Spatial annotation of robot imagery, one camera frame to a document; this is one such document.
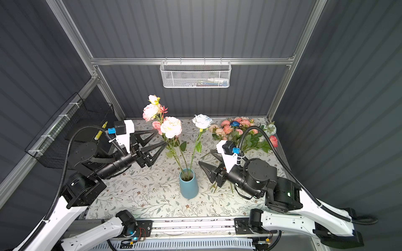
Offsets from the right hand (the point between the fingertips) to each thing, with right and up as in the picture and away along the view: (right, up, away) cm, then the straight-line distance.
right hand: (207, 159), depth 52 cm
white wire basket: (-10, +56, +72) cm, 92 cm away
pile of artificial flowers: (+34, +7, +52) cm, 62 cm away
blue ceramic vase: (-8, -14, +16) cm, 23 cm away
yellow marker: (-52, +9, +23) cm, 58 cm away
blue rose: (+21, +15, +58) cm, 63 cm away
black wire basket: (-65, +2, +11) cm, 66 cm away
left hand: (-15, +7, -2) cm, 17 cm away
